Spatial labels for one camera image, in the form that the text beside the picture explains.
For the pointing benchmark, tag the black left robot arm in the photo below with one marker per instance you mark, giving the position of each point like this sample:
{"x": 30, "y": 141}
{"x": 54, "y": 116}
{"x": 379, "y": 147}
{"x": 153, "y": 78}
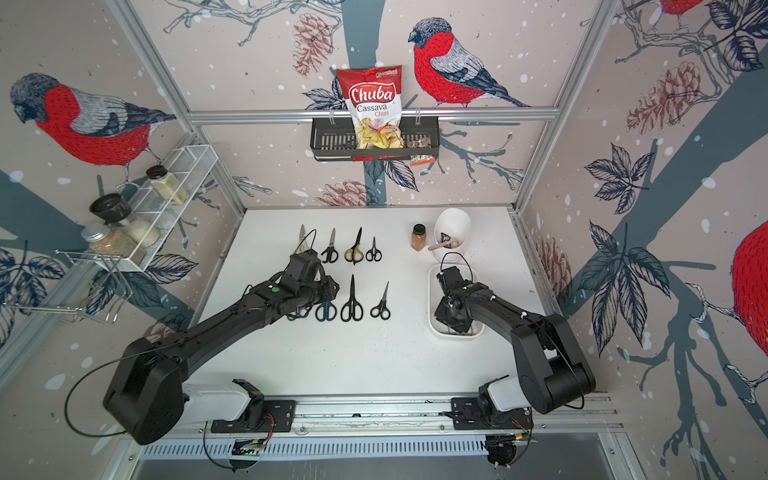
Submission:
{"x": 145, "y": 395}

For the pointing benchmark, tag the white plastic storage box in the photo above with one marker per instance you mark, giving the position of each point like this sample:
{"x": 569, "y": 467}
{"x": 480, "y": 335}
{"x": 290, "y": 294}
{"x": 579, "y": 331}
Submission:
{"x": 434, "y": 295}

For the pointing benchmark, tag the spice jar with silver lid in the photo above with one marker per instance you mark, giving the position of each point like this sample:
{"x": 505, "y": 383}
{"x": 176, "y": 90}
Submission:
{"x": 105, "y": 241}

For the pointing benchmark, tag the black wire wall basket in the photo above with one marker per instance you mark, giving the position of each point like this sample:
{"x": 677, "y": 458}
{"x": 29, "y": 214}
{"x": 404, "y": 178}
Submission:
{"x": 335, "y": 140}

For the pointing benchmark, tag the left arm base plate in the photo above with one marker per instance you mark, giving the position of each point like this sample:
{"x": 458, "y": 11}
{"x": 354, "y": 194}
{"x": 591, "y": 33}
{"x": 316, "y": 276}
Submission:
{"x": 264, "y": 416}

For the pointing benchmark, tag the aluminium corner frame post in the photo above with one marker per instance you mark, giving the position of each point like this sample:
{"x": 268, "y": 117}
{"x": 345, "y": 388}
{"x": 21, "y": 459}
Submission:
{"x": 128, "y": 19}

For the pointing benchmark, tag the small black scissors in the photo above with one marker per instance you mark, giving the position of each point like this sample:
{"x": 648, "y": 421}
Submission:
{"x": 373, "y": 254}

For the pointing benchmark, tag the small snack packet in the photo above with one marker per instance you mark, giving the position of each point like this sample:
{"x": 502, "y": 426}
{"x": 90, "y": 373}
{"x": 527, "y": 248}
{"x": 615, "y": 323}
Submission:
{"x": 420, "y": 159}

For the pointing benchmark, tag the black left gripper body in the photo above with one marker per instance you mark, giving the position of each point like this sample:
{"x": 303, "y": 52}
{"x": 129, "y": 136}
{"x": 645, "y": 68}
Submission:
{"x": 320, "y": 291}

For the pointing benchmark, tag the dark blue handled scissors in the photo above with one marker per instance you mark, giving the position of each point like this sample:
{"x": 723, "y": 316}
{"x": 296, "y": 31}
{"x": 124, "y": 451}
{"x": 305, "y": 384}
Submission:
{"x": 326, "y": 312}

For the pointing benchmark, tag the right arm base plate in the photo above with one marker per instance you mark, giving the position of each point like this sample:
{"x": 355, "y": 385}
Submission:
{"x": 472, "y": 413}

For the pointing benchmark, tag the red cassava chips bag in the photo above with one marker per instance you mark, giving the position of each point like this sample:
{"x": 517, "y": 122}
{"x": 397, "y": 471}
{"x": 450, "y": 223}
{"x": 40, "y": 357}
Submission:
{"x": 373, "y": 98}

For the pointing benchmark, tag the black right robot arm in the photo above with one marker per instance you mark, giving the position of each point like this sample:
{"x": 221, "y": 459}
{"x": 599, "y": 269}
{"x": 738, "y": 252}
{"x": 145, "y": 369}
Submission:
{"x": 551, "y": 369}

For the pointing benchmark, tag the black funnel lid jar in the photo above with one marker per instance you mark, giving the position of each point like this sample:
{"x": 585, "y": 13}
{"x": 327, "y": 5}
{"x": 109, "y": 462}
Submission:
{"x": 115, "y": 211}

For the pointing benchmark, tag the pink handled utensil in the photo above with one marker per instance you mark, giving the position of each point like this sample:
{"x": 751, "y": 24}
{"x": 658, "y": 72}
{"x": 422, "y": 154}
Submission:
{"x": 445, "y": 242}

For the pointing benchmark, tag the long matte black scissors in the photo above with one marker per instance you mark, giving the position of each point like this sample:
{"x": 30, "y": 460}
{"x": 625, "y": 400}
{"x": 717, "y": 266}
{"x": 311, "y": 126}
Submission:
{"x": 352, "y": 309}

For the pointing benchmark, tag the large black scissors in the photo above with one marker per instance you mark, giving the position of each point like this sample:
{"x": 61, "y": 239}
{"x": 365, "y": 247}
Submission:
{"x": 330, "y": 254}

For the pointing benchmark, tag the white utensil cup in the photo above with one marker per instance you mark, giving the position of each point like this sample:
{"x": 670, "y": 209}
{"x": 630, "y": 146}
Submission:
{"x": 456, "y": 223}

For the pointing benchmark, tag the spice jar with black lid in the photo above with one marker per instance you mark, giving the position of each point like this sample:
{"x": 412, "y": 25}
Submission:
{"x": 167, "y": 185}

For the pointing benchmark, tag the brown spice bottle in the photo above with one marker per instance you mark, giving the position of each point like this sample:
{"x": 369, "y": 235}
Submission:
{"x": 418, "y": 237}

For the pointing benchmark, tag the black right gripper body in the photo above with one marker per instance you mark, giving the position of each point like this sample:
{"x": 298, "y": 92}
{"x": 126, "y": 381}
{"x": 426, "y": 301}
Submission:
{"x": 444, "y": 314}

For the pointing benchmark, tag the cream kitchen shears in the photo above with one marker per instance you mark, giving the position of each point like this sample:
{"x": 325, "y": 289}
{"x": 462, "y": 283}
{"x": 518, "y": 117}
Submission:
{"x": 302, "y": 244}

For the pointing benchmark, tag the white wire spice shelf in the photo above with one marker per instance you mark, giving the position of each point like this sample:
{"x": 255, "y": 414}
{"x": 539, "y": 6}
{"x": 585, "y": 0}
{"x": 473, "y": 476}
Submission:
{"x": 191, "y": 164}

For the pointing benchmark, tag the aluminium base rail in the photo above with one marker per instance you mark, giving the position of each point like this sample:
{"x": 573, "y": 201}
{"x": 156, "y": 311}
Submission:
{"x": 401, "y": 414}

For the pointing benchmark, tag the yellow black scissors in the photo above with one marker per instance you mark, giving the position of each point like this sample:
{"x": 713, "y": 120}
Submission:
{"x": 354, "y": 255}

